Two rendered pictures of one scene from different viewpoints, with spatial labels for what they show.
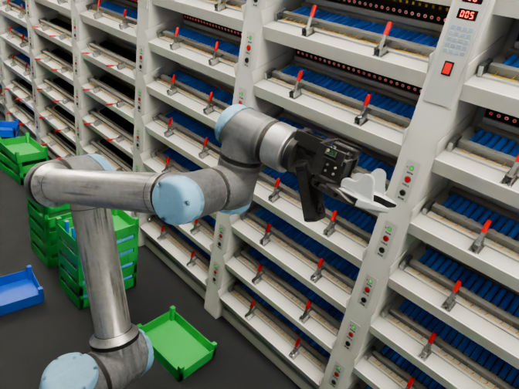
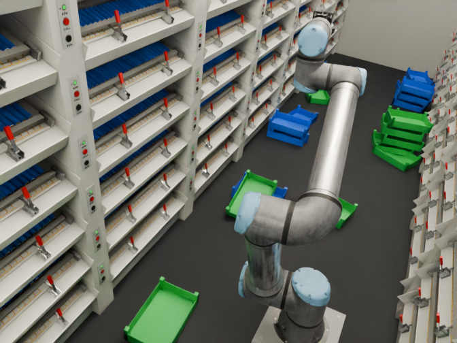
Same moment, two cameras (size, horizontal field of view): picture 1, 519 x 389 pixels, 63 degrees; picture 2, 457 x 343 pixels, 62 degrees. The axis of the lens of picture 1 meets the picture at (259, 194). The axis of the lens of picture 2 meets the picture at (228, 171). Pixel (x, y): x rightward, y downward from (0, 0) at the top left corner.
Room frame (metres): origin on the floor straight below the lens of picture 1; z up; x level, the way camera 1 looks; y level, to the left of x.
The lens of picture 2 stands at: (1.43, 1.19, 1.59)
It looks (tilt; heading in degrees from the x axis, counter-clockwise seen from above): 37 degrees down; 252
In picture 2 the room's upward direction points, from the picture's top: 8 degrees clockwise
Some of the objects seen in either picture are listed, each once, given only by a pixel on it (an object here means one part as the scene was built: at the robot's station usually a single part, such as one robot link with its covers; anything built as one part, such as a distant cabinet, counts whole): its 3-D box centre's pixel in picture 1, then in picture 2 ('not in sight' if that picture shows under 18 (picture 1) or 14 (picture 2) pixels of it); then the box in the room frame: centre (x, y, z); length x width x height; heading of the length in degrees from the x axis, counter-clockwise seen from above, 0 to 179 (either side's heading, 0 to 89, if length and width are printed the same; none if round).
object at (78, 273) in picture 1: (98, 253); not in sight; (1.62, 0.70, 0.20); 0.30 x 0.20 x 0.08; 142
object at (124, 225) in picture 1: (98, 224); not in sight; (1.62, 0.70, 0.36); 0.30 x 0.20 x 0.08; 142
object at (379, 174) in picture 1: (376, 184); not in sight; (0.70, -0.20, 1.20); 0.09 x 0.03 x 0.06; 65
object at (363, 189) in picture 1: (365, 191); not in sight; (0.66, -0.18, 1.21); 0.09 x 0.03 x 0.06; 50
